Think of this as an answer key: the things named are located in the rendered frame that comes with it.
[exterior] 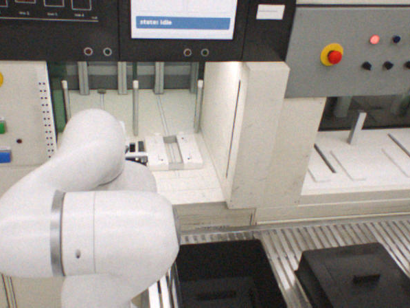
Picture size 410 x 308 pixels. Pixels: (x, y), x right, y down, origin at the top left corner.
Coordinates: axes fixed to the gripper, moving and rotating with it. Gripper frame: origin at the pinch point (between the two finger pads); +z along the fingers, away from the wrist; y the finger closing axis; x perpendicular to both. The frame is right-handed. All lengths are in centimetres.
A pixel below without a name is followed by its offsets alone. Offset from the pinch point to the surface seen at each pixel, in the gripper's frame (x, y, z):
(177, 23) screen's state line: 26.2, 21.2, 15.0
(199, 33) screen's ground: 23.7, 27.5, 15.1
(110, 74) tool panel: -29, 5, 104
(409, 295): -39, 86, -30
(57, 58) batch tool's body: 15.9, -10.6, 15.1
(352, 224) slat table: -49, 92, 10
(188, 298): -48, 24, -16
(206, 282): -48, 30, -11
